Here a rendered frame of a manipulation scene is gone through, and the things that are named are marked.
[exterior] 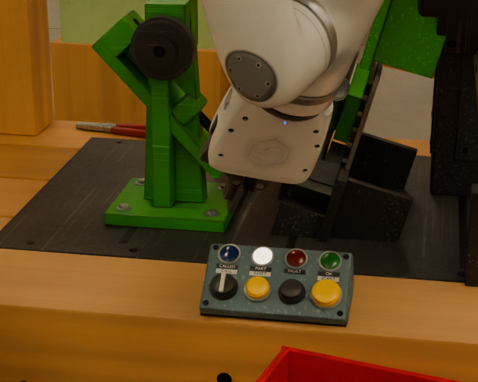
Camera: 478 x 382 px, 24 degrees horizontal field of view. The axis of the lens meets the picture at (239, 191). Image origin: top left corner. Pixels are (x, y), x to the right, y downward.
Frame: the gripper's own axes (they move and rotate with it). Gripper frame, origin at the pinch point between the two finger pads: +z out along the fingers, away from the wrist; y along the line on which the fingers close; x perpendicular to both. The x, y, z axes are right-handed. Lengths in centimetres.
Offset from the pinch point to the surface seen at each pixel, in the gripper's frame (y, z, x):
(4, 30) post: -26, 38, 56
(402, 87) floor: 161, 259, 303
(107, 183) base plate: -8.9, 32.5, 25.1
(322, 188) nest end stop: 13.2, 10.5, 11.5
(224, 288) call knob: 0.1, 6.6, -7.4
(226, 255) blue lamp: 0.5, 6.9, -3.0
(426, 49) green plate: 19.8, -6.8, 19.1
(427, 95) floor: 169, 250, 291
